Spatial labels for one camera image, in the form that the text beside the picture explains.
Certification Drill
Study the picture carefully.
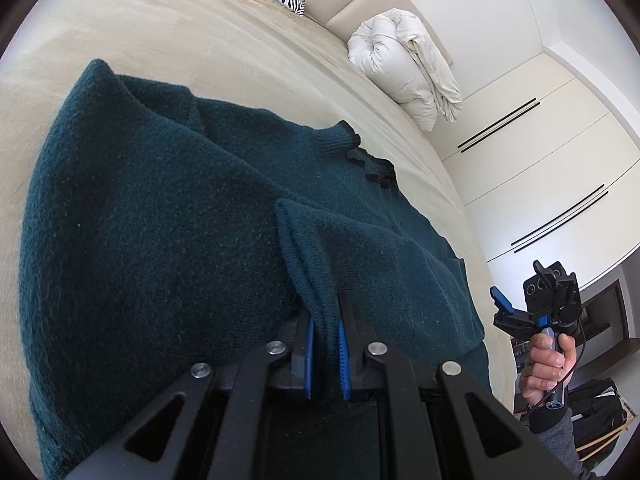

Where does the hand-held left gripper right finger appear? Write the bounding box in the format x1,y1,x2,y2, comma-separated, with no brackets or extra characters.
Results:
336,292,576,480

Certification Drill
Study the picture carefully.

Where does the black bag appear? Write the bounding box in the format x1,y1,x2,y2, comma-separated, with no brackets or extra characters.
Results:
565,377,632,461

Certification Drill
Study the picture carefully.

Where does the person's right forearm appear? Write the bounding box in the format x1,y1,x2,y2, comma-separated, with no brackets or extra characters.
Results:
527,404,601,480

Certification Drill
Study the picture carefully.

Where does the white wardrobe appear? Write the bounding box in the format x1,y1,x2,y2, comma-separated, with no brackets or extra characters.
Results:
440,47,640,266

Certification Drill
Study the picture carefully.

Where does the bed with beige cover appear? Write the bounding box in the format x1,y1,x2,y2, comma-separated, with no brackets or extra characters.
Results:
0,0,521,480

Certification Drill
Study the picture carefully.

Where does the dark green sweater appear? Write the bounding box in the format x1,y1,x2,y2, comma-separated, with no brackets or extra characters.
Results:
19,59,493,480

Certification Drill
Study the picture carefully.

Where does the black wardrobe handle pair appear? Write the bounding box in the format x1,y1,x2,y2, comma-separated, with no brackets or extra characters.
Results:
511,184,610,253
457,100,542,154

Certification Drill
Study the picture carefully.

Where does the person's right hand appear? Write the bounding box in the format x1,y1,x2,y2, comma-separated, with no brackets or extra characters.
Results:
517,332,576,418

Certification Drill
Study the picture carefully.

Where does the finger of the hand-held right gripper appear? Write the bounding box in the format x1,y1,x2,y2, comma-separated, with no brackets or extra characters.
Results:
490,286,526,333
520,310,550,343

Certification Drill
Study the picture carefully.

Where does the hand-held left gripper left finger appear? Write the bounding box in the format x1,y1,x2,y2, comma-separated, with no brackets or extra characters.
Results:
62,307,316,480

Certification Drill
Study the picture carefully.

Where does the folded white duvet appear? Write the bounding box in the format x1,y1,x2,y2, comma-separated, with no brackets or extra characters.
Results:
347,8,464,132

